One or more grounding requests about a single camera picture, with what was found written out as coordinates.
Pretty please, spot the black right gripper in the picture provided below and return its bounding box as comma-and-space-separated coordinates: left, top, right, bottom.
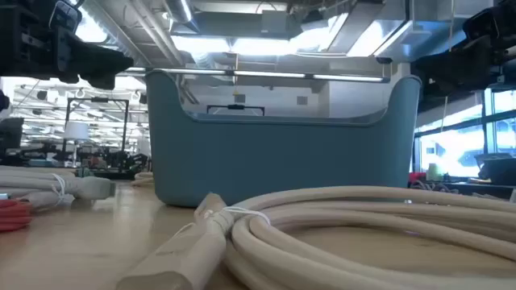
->
411, 0, 516, 97

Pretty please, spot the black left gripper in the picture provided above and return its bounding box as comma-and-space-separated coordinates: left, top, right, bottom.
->
0, 0, 135, 91

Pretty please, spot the purple USB cable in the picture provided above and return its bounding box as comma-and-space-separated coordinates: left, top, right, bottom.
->
410, 179, 459, 194

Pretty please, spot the white USB cable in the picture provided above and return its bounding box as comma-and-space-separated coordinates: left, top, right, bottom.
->
0, 164, 117, 211
131, 171, 156, 189
115, 184, 516, 290

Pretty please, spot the red USB cable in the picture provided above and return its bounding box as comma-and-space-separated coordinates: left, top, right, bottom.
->
0, 199, 33, 233

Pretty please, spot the blue plastic bin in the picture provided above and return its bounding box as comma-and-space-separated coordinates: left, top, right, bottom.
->
144, 68, 422, 209

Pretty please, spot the white shade table lamp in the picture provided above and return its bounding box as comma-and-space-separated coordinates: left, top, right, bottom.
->
63, 121, 90, 168

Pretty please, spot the pale green bottle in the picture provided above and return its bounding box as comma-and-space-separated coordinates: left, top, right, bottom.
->
426, 162, 444, 182

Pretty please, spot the black storage container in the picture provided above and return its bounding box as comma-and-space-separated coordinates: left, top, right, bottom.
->
474, 151, 516, 186

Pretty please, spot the black computer monitor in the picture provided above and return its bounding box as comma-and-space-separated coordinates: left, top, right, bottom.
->
0, 117, 24, 162

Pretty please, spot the long horizontal light bar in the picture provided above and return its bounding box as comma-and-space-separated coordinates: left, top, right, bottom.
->
116, 66, 391, 85

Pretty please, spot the black rectangular frame stand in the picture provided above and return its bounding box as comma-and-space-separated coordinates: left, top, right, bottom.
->
65, 97, 131, 170

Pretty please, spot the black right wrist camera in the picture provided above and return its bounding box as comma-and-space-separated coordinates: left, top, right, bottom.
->
462, 6, 503, 41

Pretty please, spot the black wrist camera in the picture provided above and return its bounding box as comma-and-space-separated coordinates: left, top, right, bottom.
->
462, 6, 503, 41
48, 0, 85, 34

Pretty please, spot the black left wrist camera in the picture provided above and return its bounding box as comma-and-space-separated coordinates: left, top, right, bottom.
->
48, 0, 85, 34

